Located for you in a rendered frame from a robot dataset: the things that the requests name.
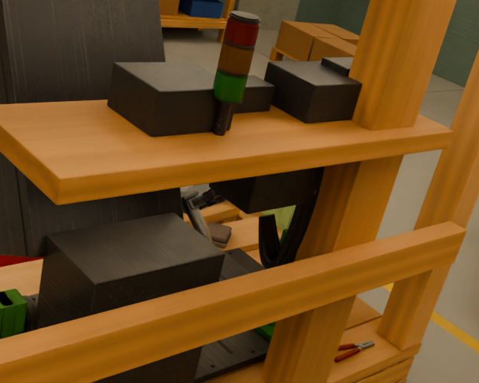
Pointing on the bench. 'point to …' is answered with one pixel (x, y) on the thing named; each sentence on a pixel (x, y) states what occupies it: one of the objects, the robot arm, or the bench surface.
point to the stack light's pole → (222, 118)
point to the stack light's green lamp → (229, 88)
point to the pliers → (353, 349)
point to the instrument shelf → (179, 148)
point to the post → (337, 309)
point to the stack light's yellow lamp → (235, 60)
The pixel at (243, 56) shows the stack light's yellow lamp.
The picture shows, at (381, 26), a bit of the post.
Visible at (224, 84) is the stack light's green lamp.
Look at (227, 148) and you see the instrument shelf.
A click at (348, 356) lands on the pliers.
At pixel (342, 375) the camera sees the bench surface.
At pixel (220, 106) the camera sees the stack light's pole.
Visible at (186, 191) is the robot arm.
